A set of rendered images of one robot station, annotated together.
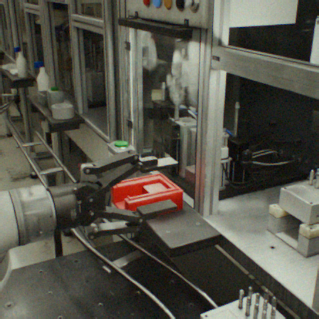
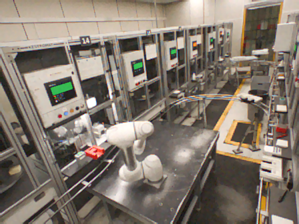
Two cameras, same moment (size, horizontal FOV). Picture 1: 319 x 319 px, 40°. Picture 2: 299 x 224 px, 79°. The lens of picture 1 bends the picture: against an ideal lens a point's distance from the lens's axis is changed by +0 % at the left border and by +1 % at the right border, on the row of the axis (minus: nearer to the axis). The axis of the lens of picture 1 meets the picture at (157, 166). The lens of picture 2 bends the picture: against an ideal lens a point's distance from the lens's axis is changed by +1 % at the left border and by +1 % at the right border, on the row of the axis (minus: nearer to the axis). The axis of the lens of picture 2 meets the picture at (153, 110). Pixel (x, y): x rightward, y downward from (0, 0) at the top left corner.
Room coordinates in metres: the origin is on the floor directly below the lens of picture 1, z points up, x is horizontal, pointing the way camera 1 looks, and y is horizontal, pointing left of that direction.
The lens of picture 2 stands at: (1.21, 1.73, 2.00)
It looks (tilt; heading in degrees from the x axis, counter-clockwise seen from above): 23 degrees down; 242
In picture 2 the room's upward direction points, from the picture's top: 7 degrees counter-clockwise
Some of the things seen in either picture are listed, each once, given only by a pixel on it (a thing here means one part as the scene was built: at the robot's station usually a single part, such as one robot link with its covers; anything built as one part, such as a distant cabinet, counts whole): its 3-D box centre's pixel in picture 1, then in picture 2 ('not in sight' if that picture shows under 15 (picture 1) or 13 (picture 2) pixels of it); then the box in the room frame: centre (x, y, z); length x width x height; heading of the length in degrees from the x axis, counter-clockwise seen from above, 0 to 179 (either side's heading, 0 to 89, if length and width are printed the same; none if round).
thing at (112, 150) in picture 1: (124, 163); (80, 158); (1.20, 0.10, 0.97); 0.08 x 0.08 x 0.12; 27
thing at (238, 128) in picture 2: not in sight; (243, 132); (-1.71, -0.08, 0.01); 1.00 x 0.55 x 0.01; 27
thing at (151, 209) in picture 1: (157, 208); not in sight; (0.72, 0.00, 1.08); 0.07 x 0.03 x 0.01; 117
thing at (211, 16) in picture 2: not in sight; (200, 34); (-5.85, -5.42, 1.65); 3.78 x 0.08 x 3.30; 117
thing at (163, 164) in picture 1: (157, 164); not in sight; (0.72, 0.00, 1.17); 0.07 x 0.03 x 0.01; 117
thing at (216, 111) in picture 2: not in sight; (229, 91); (-3.57, -1.87, 0.01); 5.85 x 0.59 x 0.01; 27
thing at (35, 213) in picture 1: (33, 213); not in sight; (0.62, 0.20, 1.12); 0.09 x 0.06 x 0.09; 27
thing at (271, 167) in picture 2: not in sight; (270, 165); (-0.18, 1.13, 0.84); 0.37 x 0.14 x 0.10; 27
